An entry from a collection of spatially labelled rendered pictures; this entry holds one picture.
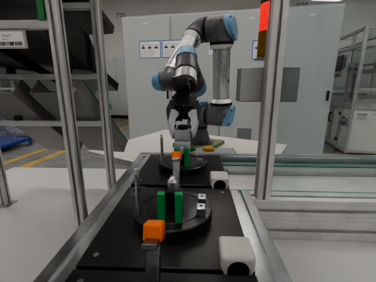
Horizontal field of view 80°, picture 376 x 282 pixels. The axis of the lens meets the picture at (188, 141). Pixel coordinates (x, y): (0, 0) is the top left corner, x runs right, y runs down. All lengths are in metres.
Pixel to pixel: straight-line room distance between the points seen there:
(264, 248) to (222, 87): 0.89
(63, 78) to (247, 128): 3.39
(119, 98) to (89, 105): 8.04
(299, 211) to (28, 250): 0.59
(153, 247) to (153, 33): 3.79
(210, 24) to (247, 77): 0.70
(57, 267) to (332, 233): 0.54
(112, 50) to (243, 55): 6.47
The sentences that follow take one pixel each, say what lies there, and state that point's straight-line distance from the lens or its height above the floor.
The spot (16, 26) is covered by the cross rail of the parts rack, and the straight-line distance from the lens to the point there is 0.52.
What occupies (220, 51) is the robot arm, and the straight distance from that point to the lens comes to 1.16.
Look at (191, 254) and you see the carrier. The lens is 0.36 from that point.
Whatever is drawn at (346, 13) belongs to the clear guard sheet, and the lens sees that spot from 0.55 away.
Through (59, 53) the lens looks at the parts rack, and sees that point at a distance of 0.47.
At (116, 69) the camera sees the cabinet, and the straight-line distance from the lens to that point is 8.67.
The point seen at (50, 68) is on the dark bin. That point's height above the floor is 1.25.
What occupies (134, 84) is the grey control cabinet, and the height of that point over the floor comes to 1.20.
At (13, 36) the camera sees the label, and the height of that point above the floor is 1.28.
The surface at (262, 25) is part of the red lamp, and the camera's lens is 0.52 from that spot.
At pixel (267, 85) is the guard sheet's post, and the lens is 0.47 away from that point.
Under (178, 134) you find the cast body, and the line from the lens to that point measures 0.61.
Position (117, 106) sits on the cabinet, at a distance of 8.73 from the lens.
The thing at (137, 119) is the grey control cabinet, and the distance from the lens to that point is 4.02.
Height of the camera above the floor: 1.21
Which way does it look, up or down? 14 degrees down
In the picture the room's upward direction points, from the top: straight up
